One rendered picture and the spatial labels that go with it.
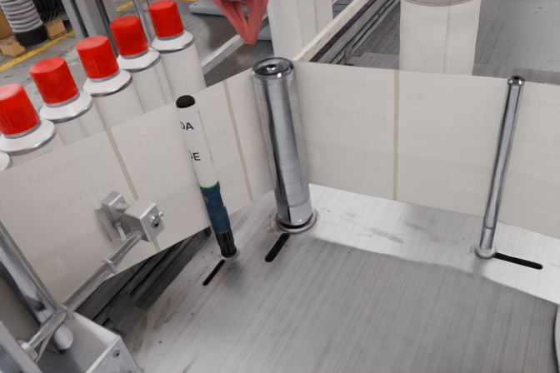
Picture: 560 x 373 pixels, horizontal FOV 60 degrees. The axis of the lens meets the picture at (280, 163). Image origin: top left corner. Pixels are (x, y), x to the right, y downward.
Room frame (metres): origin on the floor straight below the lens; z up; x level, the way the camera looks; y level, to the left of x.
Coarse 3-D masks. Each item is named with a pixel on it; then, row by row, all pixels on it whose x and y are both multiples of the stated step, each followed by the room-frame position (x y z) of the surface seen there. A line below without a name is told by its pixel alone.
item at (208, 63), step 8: (264, 16) 0.80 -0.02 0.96; (264, 24) 0.79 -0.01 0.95; (232, 40) 0.72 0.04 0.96; (240, 40) 0.72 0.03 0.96; (224, 48) 0.69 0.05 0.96; (232, 48) 0.71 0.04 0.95; (208, 56) 0.67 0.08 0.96; (216, 56) 0.67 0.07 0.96; (224, 56) 0.69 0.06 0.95; (208, 64) 0.65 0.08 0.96; (216, 64) 0.67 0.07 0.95
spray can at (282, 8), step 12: (276, 0) 0.76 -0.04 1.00; (288, 0) 0.76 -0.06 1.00; (276, 12) 0.76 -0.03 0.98; (288, 12) 0.76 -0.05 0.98; (276, 24) 0.76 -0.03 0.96; (288, 24) 0.76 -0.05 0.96; (276, 36) 0.76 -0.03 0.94; (288, 36) 0.76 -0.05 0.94; (300, 36) 0.77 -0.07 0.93; (276, 48) 0.77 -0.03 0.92; (288, 48) 0.76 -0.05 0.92; (300, 48) 0.76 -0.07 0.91
